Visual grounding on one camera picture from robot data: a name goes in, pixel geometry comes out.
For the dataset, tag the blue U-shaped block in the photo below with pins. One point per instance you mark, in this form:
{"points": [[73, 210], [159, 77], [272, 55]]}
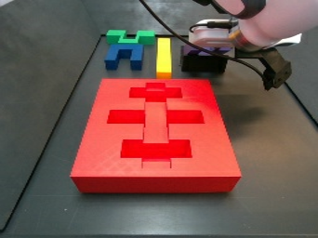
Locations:
{"points": [[128, 52]]}

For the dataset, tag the green zigzag block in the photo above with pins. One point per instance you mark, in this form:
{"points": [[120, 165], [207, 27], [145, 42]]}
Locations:
{"points": [[118, 37]]}

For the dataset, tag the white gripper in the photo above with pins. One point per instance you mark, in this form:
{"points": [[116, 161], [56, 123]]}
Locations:
{"points": [[211, 33]]}

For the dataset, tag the purple U-shaped block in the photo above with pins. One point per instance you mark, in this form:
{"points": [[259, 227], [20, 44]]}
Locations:
{"points": [[188, 50]]}

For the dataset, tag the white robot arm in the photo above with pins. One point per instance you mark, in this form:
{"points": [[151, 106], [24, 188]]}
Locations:
{"points": [[265, 22]]}

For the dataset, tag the yellow long bar block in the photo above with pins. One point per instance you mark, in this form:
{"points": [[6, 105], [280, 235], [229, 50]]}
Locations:
{"points": [[163, 58]]}

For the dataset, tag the red puzzle board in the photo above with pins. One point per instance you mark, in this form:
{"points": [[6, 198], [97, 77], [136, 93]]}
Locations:
{"points": [[155, 139]]}

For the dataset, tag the black angle fixture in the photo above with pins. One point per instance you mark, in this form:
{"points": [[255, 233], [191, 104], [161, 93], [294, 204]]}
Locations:
{"points": [[201, 64]]}

